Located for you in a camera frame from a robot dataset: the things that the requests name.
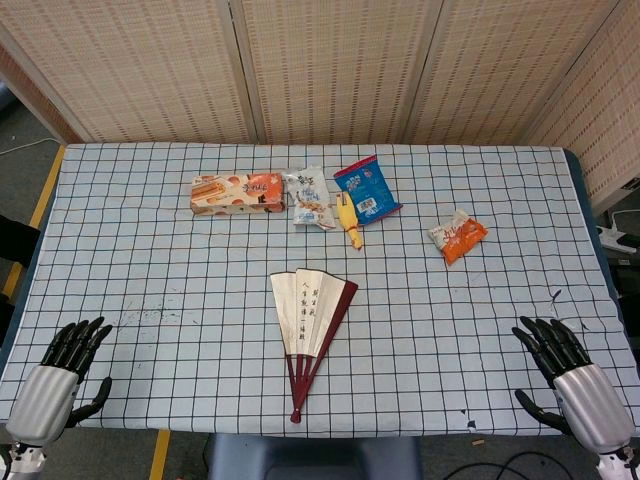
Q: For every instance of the black and silver right hand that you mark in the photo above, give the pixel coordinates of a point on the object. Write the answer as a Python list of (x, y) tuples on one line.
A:
[(590, 400)]

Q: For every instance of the black and silver left hand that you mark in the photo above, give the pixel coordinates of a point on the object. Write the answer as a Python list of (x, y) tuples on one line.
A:
[(42, 400)]

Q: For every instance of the paper folding fan red ribs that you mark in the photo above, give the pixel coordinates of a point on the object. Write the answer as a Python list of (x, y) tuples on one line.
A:
[(305, 320)]

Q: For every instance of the yellow floor tape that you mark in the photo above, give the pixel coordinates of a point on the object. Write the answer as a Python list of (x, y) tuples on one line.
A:
[(42, 200), (160, 455)]

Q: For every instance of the black object beside table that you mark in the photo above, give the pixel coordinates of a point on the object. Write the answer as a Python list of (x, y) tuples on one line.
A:
[(17, 242)]

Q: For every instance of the blue checkered tablecloth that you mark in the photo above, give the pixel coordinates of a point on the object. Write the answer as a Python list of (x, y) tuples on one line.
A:
[(150, 275)]

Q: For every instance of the orange and white snack bag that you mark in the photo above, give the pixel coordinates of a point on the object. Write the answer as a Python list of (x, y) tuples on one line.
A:
[(457, 237)]

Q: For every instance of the blue padded seat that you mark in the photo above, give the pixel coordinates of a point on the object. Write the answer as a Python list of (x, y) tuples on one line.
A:
[(315, 457)]

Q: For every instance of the orange biscuit box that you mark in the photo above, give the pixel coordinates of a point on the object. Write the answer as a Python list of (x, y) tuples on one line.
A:
[(240, 195)]

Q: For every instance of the yellow rubber chicken toy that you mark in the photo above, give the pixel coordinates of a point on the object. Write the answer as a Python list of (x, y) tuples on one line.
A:
[(348, 220)]

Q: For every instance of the blue snack bag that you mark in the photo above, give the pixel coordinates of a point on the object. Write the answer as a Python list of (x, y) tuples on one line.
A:
[(370, 190)]

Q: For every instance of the woven bamboo folding screen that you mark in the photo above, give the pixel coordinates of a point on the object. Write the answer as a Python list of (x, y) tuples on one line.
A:
[(325, 70)]

